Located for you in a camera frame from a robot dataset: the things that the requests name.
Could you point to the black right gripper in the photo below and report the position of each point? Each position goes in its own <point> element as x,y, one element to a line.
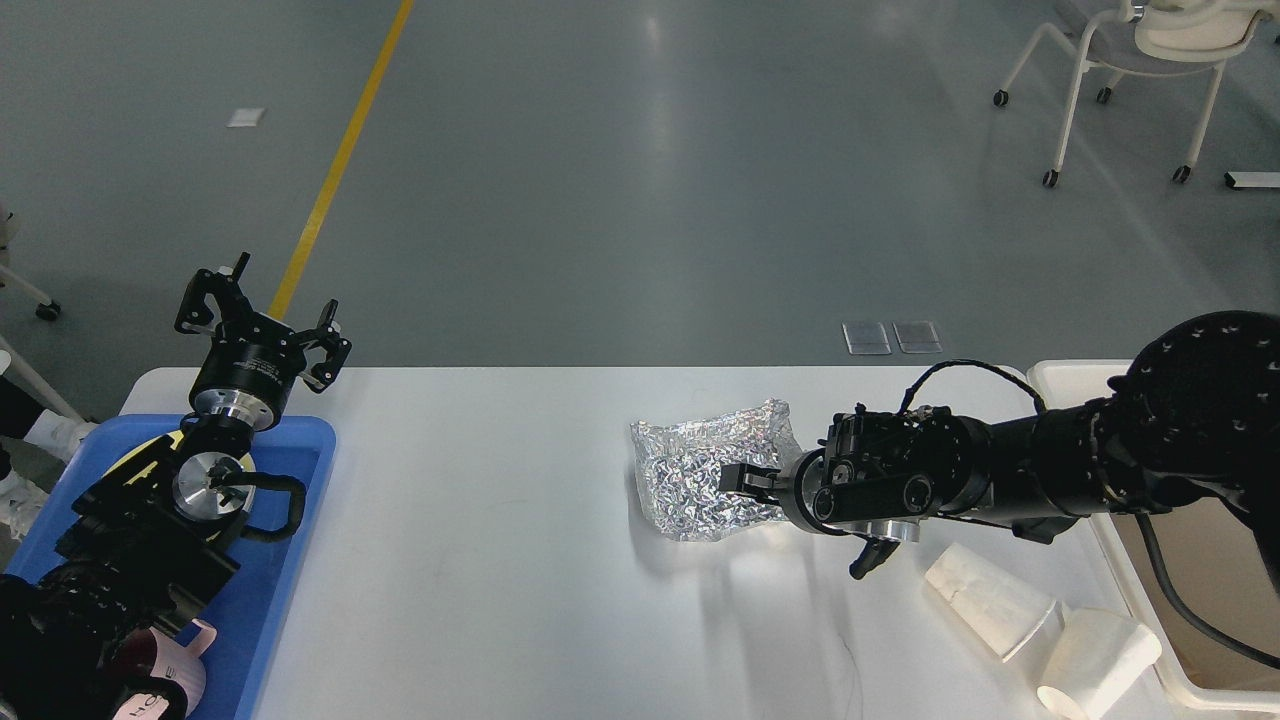
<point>882,537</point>

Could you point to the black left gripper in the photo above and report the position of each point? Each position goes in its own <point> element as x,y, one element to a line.
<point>249,382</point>

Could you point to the aluminium foil sheet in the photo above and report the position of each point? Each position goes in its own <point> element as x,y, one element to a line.
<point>678,470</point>

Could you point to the pink ribbed mug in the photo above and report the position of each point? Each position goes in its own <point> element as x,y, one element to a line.
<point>151,654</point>

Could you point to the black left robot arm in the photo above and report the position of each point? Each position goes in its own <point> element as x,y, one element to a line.
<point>150,546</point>

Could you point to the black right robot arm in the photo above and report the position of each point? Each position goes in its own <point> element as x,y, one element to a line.
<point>1196,415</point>

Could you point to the left clear floor plate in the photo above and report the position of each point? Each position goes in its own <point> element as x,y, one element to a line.
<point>866,339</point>

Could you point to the clear floor plate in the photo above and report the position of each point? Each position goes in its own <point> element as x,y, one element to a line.
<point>866,339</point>
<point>918,337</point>

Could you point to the right clear floor plate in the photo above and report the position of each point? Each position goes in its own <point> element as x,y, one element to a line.
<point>918,337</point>

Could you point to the white paper cup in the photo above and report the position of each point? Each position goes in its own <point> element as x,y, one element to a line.
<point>1003,610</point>
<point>1097,658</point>

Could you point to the person in black clothes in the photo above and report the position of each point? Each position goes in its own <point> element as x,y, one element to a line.
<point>25,419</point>

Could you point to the blue plastic tray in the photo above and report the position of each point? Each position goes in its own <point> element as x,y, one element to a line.
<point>250,612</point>

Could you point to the beige plastic bin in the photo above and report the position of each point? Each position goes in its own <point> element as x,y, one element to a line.
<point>1212,562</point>

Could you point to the white bar on floor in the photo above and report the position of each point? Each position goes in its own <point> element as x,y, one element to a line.
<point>1252,179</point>

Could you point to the white wheeled chair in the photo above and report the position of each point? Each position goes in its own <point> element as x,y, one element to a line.
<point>1162,39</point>

